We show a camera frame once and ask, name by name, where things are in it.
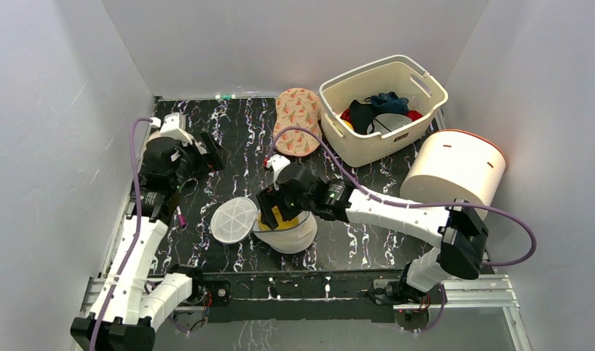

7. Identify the yellow bra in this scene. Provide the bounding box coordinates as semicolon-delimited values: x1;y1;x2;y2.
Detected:
257;206;300;231

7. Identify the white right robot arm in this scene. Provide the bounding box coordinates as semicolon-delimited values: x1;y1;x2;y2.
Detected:
257;155;488;303

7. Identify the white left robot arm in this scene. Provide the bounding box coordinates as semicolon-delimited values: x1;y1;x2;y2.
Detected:
70;131;227;350

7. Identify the floral padded laundry bag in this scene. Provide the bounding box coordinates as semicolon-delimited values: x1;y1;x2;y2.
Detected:
273;88;323;157

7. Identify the cream perforated laundry basket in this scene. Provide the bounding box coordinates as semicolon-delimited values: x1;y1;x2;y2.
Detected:
319;55;449;167

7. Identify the green white marker pen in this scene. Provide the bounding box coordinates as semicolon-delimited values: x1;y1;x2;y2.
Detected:
215;94;236;100

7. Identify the clothes pile in basket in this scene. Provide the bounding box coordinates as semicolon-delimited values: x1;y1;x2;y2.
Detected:
341;91;422;135

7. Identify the white cylindrical drum container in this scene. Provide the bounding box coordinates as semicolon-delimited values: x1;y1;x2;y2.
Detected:
400;129;507;205

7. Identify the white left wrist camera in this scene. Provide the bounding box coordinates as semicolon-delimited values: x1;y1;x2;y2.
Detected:
159;112;192;145

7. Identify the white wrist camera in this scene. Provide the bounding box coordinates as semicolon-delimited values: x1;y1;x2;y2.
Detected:
264;154;291;190
159;112;192;145

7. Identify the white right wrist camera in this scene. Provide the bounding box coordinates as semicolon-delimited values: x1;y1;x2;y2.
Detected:
264;154;291;190

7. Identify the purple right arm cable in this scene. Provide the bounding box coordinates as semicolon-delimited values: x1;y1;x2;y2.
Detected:
265;126;538;268

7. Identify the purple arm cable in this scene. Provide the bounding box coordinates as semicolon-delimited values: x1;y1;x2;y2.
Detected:
265;126;538;268
86;117;163;351

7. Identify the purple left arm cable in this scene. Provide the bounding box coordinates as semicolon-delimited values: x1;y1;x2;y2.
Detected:
86;117;163;351

